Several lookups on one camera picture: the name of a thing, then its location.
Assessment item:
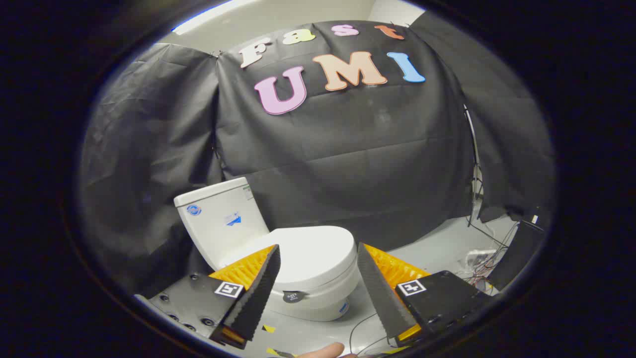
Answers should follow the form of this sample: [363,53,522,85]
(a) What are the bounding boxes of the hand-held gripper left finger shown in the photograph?
[134,244,281,350]

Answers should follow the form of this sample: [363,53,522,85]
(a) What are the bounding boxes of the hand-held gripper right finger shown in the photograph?
[357,242,497,348]

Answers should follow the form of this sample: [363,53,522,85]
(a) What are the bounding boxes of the white toilet lid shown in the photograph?
[221,226,358,293]

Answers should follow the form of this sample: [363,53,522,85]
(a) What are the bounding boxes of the white toilet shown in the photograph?
[174,178,359,322]

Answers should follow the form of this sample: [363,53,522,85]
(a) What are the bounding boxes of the black box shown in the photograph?
[489,219,547,291]

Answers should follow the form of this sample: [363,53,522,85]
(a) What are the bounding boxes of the black backdrop cloth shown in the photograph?
[77,20,556,299]

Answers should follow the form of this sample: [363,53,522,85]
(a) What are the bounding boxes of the thin black stand pole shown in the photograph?
[464,104,483,228]

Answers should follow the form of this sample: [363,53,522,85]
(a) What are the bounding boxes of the tangle of thin cables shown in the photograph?
[457,219,517,294]

